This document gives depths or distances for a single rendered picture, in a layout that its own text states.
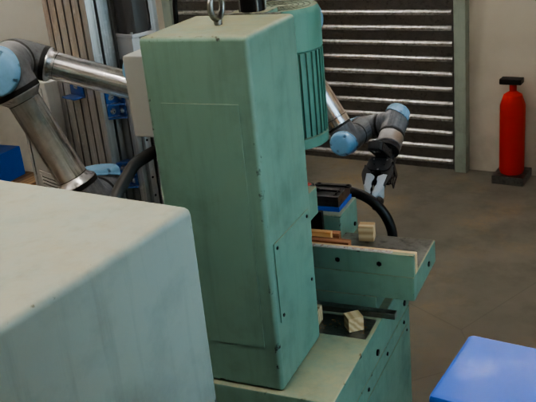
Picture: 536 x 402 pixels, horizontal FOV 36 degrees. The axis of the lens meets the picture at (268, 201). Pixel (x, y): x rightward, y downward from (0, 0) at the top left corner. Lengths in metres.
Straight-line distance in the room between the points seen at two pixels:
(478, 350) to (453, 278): 2.68
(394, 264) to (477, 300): 1.79
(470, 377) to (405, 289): 0.83
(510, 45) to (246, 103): 3.50
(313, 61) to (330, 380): 0.67
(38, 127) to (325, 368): 0.97
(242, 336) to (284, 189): 0.31
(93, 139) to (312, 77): 1.01
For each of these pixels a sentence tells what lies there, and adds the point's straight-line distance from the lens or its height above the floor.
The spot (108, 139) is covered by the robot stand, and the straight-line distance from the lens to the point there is 2.54.
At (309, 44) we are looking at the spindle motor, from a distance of 1.77.
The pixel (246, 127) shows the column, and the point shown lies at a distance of 1.46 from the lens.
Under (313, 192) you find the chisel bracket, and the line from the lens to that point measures 1.94.
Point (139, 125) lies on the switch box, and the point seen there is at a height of 1.34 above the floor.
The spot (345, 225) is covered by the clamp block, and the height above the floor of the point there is 0.92.
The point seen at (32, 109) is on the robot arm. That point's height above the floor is 1.27.
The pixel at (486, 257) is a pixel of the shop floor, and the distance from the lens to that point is 4.01.
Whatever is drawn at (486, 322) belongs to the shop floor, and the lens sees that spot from 3.48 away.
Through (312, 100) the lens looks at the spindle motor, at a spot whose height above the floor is 1.30.
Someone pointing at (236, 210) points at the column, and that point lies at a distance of 1.53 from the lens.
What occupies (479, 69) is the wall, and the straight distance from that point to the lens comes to 4.92.
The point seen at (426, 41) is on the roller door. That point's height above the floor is 0.78.
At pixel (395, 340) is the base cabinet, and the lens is 2.06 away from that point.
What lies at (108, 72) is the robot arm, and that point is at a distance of 2.26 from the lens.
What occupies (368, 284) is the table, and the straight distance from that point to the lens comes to 1.92.
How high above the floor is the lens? 1.77
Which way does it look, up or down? 22 degrees down
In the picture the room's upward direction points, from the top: 6 degrees counter-clockwise
